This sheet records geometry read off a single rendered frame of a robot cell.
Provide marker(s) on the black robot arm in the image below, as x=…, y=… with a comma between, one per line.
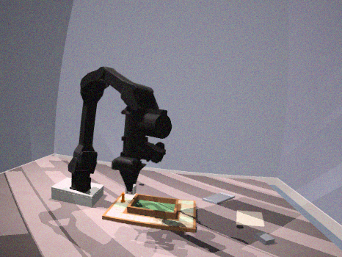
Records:
x=142, y=116

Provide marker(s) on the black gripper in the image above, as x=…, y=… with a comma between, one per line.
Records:
x=127, y=163

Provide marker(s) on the white die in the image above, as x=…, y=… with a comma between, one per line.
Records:
x=133, y=191

